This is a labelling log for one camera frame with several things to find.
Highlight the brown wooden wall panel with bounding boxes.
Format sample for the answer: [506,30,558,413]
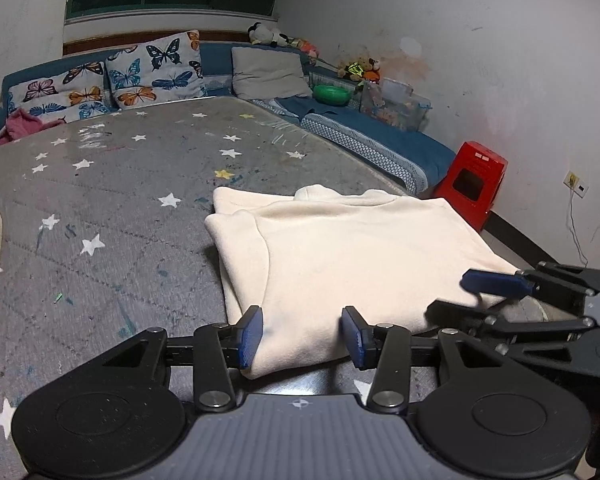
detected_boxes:
[62,30,251,56]

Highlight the cream sweater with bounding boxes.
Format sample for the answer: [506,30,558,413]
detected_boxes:
[205,185,526,380]

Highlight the clear plastic storage box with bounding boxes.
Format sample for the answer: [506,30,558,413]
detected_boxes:
[359,77,428,133]

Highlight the grey pillow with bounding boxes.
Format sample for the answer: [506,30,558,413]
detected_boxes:
[231,46,313,101]

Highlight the green bowl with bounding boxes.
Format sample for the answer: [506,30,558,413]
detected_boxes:
[312,84,353,107]

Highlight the red plastic stool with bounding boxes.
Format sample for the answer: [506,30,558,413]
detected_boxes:
[432,141,509,232]

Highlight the white wall socket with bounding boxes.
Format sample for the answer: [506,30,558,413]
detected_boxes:
[564,170,590,197]

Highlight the black and white plush toy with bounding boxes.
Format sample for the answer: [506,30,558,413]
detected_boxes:
[248,21,288,46]

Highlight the wide butterfly print pillow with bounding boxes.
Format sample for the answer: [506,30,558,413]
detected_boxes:
[7,60,112,123]

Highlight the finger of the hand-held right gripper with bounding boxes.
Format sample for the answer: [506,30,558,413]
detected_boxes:
[461,261,600,302]
[424,299,597,345]

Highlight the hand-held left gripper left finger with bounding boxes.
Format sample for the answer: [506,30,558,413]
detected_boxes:
[102,305,265,413]

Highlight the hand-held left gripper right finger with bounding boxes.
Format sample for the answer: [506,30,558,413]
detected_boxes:
[341,305,506,413]

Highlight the square butterfly print pillow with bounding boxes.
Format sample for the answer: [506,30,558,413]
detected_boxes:
[104,30,204,111]

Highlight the blue sofa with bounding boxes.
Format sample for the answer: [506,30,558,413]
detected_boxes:
[0,40,456,196]

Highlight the pink cloth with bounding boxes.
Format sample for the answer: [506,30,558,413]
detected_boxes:
[0,107,66,147]

